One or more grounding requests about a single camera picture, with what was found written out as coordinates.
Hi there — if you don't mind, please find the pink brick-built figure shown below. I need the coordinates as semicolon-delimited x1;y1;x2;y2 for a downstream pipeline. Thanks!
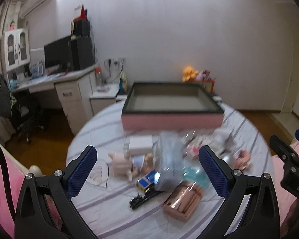
233;149;251;170

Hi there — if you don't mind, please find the clear plastic case green label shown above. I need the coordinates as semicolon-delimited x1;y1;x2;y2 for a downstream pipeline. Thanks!
153;131;184;192

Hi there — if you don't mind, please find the pink blanket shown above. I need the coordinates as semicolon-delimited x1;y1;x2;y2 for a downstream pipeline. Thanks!
0;146;25;238

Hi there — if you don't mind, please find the rose gold rectangular case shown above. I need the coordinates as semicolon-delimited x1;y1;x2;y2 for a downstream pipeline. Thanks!
162;181;204;222

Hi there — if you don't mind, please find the clear blue heart container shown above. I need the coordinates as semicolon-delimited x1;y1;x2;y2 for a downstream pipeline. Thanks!
183;167;210;189

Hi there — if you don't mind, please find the black hair clip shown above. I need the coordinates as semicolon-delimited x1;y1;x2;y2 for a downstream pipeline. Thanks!
130;188;162;210

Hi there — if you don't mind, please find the blue playing card box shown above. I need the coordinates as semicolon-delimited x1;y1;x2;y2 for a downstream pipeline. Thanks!
137;170;160;192

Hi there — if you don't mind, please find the white striped bed sheet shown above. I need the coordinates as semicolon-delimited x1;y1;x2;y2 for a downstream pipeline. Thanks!
67;102;274;238

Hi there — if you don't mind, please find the red toy crate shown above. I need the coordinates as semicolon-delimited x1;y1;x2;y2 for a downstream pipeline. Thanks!
196;79;215;93

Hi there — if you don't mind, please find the black office chair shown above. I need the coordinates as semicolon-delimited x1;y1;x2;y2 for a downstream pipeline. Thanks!
0;74;44;144

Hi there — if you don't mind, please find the purple plush toy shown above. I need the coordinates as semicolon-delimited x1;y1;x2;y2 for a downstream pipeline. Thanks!
196;70;211;81

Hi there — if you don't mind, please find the white small box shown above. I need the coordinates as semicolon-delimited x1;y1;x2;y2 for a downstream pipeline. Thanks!
128;135;153;156

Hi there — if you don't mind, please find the white desk with drawers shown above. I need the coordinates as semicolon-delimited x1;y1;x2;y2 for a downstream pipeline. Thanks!
13;66;96;135

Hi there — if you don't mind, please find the orange octopus plush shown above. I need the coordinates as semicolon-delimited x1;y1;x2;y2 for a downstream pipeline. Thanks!
182;66;199;82

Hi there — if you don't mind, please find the white small side table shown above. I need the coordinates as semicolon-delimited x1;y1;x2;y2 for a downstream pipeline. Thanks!
90;84;127;115

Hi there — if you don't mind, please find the snack bag yellow blue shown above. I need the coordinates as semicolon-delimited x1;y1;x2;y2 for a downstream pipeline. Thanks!
119;72;128;94

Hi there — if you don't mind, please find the pink storage box black rim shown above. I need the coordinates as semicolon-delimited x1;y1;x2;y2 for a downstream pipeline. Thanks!
121;82;224;131

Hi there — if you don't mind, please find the orange cap bottle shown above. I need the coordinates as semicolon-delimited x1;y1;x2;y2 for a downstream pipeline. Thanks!
95;66;104;86

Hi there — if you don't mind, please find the black computer tower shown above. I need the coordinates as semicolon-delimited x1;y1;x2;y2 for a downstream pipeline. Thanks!
71;37;94;71

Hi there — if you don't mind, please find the black computer monitor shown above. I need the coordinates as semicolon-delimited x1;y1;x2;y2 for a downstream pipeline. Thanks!
44;36;71;72

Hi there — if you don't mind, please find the white glass door cabinet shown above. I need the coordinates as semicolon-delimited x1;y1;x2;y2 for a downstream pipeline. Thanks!
1;28;30;72

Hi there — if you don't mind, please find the black speaker box on tower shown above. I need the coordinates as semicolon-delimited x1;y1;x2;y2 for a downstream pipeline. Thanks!
73;20;90;37

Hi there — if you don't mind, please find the white air conditioner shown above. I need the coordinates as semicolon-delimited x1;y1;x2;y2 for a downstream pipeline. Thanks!
19;0;51;18

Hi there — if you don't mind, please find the wall power outlet strip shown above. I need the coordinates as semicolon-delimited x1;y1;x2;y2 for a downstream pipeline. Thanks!
105;58;125;65

